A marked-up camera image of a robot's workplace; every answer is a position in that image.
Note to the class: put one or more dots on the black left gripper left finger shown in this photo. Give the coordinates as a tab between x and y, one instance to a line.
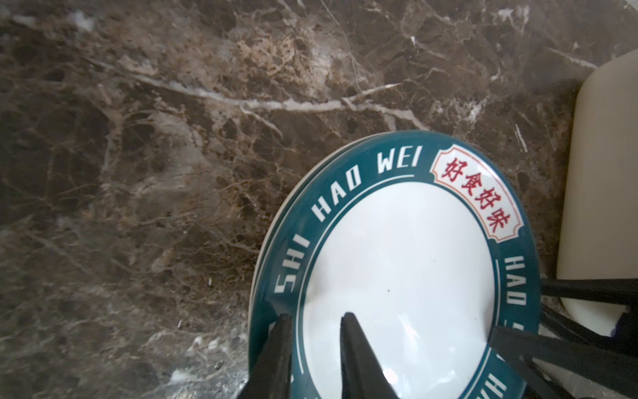
271	377

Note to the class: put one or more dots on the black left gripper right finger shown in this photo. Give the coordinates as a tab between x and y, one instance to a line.
362	375

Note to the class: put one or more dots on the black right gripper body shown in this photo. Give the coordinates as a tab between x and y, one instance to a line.
608	361

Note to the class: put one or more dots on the green rim white plate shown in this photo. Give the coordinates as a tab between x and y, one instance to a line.
424	240

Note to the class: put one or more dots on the white plastic bin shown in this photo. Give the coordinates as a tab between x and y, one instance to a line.
599	228

